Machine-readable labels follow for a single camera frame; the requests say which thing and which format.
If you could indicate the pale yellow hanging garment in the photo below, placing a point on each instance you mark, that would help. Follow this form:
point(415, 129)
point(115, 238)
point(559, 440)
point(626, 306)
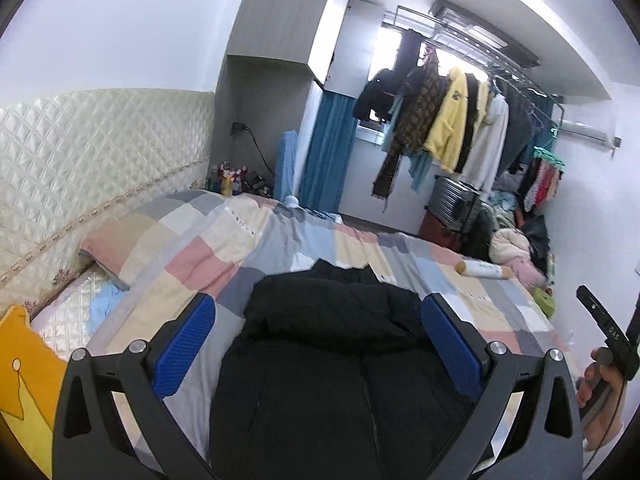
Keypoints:
point(482, 102)

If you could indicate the teal curtain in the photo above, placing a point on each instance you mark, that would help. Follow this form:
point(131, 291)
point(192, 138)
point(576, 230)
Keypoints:
point(545, 115)

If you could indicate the grey white wardrobe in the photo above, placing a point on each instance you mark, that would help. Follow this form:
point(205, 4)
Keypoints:
point(280, 15)

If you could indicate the white hoodie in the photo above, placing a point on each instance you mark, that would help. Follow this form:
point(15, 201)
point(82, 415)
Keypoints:
point(487, 145)

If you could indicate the dark grey sweater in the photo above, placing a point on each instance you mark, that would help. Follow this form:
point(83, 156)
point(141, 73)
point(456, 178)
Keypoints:
point(517, 125)

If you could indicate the red suitcase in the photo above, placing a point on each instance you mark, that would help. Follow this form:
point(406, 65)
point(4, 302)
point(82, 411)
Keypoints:
point(430, 225)

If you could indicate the person's right hand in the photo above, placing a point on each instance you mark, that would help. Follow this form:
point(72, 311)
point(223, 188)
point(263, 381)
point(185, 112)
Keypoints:
point(607, 420)

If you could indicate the green stool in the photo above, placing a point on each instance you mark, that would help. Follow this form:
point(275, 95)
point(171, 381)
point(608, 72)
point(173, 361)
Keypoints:
point(544, 302)

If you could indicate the cream fleece blanket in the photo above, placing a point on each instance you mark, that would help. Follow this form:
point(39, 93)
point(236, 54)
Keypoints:
point(510, 245)

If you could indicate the black puffer jacket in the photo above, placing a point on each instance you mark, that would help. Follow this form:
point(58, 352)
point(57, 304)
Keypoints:
point(310, 360)

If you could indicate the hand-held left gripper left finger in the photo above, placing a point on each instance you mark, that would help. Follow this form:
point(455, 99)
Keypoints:
point(185, 345)

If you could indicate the metal ceiling drying rack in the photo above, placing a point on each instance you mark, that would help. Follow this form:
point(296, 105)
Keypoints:
point(450, 20)

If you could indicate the cream quilted headboard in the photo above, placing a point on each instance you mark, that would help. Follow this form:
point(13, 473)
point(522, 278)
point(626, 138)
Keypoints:
point(100, 160)

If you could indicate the cluster of small bottles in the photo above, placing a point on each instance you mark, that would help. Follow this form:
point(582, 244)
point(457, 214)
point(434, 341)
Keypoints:
point(232, 177)

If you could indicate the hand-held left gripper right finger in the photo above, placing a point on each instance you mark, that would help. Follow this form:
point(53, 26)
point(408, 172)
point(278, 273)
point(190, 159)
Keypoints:
point(450, 347)

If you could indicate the blue curtain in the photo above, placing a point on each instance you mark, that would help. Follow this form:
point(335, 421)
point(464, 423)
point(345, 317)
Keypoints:
point(325, 160)

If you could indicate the brown plaid hanging coat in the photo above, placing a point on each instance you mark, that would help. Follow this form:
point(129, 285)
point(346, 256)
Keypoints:
point(410, 120)

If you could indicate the black hanging garment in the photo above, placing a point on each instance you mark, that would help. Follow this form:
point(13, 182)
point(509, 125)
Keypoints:
point(468, 110)

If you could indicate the yellow cushion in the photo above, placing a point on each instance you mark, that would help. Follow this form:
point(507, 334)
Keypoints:
point(25, 375)

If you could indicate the pink plush garment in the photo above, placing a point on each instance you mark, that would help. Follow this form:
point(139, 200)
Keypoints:
point(527, 272)

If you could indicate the window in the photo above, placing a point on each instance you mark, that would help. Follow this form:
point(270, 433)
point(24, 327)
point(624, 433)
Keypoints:
point(385, 45)

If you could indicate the yellow fleece jacket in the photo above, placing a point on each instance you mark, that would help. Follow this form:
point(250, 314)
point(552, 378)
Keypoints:
point(447, 120)

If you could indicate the pastel patchwork quilt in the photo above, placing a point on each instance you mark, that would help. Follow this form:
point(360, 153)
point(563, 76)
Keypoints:
point(210, 260)

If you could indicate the black wall plug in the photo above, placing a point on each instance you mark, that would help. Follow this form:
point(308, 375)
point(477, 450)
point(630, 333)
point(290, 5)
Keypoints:
point(238, 128)

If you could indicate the white air conditioner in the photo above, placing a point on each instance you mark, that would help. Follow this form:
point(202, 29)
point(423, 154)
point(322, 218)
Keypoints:
point(585, 132)

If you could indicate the light blue cloth cover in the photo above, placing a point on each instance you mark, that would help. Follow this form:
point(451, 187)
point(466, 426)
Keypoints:
point(286, 165)

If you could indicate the cream quilted mattress pad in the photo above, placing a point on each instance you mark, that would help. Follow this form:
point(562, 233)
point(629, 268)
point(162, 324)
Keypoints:
point(60, 320)

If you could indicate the white bolster roll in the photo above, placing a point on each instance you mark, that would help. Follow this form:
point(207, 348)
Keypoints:
point(482, 269)

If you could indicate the silver suitcase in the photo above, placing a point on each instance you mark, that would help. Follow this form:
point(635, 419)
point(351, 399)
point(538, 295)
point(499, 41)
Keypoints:
point(447, 200)

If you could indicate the pile of mixed clothes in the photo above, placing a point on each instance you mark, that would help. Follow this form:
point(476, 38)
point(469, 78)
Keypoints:
point(505, 210)

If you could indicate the light blue cloth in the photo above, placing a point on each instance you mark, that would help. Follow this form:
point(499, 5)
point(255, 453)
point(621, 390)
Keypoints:
point(107, 305)

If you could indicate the green clip hanger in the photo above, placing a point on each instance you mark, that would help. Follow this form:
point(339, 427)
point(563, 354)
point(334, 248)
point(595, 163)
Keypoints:
point(550, 157)

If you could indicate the black hanging jacket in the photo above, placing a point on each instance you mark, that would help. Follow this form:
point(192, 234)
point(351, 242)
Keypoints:
point(372, 95)

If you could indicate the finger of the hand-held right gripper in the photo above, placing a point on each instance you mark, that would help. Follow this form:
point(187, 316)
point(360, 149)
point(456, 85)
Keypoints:
point(594, 307)

